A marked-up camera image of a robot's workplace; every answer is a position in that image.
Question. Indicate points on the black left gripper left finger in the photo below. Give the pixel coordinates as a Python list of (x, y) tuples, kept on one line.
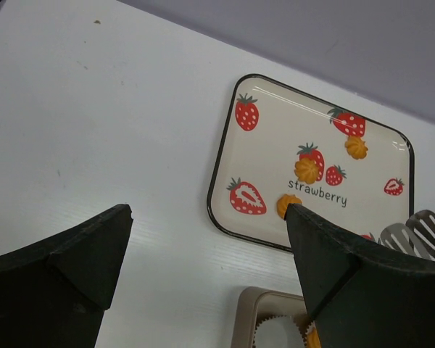
[(54, 293)]

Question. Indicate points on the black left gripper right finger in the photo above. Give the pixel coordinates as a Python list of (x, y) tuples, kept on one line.
[(357, 292)]

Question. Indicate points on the orange swirl cookie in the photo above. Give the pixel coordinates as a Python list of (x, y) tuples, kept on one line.
[(284, 202), (306, 171), (311, 337), (356, 147)]

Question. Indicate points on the silver metal tongs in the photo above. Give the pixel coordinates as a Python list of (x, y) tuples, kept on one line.
[(416, 237)]

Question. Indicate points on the gold square tin box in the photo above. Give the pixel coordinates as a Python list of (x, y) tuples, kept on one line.
[(256, 304)]

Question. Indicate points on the strawberry print tray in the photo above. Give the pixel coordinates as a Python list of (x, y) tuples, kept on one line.
[(281, 146)]

